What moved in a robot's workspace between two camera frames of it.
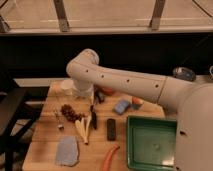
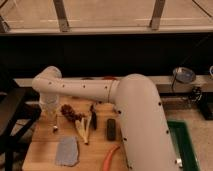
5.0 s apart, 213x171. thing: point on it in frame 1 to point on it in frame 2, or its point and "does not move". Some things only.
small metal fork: (58, 115) to (55, 129)
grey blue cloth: (67, 151) does not move
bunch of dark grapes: (70, 114) does not move
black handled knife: (93, 121) does not move
